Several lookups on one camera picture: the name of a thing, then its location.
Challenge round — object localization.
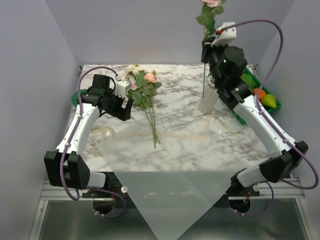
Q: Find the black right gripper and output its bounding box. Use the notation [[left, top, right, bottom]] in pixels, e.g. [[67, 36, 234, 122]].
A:
[[199, 36, 228, 87]]

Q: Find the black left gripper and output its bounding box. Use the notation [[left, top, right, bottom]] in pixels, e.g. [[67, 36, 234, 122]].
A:
[[103, 88, 134, 121]]

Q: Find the small pink rose stem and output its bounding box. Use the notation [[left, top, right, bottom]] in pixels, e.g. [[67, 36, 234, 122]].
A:
[[125, 75, 161, 145]]

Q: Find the white rose stem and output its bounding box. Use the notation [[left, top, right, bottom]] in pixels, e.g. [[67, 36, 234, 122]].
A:
[[124, 62, 161, 149]]

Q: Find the cream ribbon with gold letters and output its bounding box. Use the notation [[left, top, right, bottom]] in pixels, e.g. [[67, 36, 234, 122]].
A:
[[84, 114, 240, 157]]

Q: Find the peach rose stem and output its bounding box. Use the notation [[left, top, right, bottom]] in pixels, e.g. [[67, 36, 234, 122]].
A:
[[140, 71, 162, 149]]

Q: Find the pink double rose stem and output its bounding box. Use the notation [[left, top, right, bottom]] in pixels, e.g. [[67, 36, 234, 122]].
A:
[[195, 0, 226, 97]]

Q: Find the white wrapping paper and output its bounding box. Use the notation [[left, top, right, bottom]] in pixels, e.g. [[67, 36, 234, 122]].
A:
[[97, 119, 246, 240]]

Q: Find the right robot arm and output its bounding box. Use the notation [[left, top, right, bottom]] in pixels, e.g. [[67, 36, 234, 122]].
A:
[[201, 37, 309, 196]]

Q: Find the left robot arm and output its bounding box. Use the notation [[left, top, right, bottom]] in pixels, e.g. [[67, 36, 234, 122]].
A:
[[44, 74, 133, 198]]

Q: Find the white ribbed vase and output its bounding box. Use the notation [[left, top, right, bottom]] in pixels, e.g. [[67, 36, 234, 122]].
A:
[[199, 75, 219, 114]]

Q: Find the toy green cabbage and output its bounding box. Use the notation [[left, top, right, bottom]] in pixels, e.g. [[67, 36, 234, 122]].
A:
[[241, 74, 257, 89]]

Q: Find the green plastic basket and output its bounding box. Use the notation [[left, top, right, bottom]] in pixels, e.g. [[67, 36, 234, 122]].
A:
[[241, 67, 282, 113]]

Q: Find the toy orange fruit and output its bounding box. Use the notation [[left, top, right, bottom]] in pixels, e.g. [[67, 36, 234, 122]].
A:
[[253, 88, 266, 101]]

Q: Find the toy yellow-green pear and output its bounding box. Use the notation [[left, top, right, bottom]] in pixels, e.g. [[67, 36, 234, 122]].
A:
[[260, 94, 277, 109]]

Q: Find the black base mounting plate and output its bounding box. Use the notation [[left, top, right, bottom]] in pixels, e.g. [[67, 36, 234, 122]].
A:
[[83, 171, 252, 209]]

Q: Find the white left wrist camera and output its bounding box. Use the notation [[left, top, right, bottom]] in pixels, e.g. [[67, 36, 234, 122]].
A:
[[114, 79, 132, 98]]

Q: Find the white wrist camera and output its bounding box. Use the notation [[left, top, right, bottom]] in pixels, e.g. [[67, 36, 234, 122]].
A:
[[210, 22, 237, 47], [114, 79, 132, 98]]

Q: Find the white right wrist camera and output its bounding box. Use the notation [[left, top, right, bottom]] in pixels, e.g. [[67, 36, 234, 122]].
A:
[[210, 22, 237, 47]]

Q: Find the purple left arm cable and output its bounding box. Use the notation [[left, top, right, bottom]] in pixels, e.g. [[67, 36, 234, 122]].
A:
[[59, 66, 127, 218]]

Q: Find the aluminium frame rail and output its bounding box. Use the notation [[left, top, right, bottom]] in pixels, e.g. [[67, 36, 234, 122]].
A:
[[27, 178, 96, 240]]

